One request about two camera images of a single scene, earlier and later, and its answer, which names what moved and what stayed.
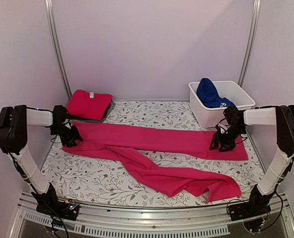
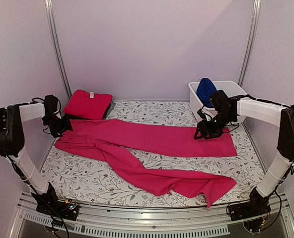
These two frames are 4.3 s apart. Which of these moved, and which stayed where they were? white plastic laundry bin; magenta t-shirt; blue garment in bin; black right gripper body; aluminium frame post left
Moved: black right gripper body
Stayed: aluminium frame post left; white plastic laundry bin; blue garment in bin; magenta t-shirt
